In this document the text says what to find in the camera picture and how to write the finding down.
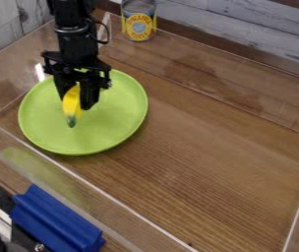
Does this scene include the yellow labelled tin can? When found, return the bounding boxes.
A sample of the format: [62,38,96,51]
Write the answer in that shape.
[120,0,157,42]

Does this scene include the clear acrylic enclosure wall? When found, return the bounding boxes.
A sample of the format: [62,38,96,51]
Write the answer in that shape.
[0,126,193,252]

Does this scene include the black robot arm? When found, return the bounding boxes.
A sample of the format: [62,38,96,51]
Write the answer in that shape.
[41,0,112,110]

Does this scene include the blue plastic clamp block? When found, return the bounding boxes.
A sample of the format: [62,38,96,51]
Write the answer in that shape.
[10,184,107,252]

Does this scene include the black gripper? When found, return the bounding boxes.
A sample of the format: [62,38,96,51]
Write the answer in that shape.
[41,28,112,110]

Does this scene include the yellow toy banana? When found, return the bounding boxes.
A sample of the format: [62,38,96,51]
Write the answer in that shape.
[61,85,82,128]

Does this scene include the green plastic plate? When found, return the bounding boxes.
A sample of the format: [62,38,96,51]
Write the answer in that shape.
[18,70,148,156]

